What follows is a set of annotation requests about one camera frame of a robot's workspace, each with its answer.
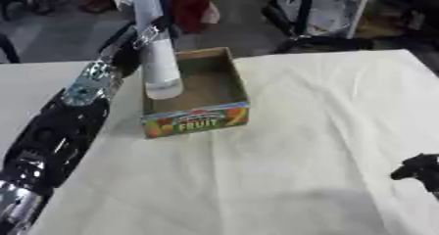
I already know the white metal stand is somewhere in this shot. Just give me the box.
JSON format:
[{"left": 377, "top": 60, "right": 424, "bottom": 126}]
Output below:
[{"left": 305, "top": 0, "right": 425, "bottom": 40}]

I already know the cardboard box with printed front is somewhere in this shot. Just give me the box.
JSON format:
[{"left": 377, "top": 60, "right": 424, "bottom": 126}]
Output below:
[{"left": 138, "top": 46, "right": 253, "bottom": 140}]

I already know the white plastic bottle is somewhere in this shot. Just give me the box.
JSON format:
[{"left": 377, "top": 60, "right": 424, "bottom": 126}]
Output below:
[{"left": 138, "top": 37, "right": 185, "bottom": 101}]

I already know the person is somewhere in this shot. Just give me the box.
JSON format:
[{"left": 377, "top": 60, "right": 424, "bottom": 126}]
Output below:
[{"left": 163, "top": 0, "right": 223, "bottom": 35}]

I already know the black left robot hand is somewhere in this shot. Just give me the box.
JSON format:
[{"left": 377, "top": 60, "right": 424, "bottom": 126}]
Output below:
[{"left": 97, "top": 15, "right": 177, "bottom": 79}]

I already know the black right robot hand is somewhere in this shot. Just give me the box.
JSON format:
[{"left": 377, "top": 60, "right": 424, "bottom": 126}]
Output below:
[{"left": 389, "top": 152, "right": 439, "bottom": 200}]

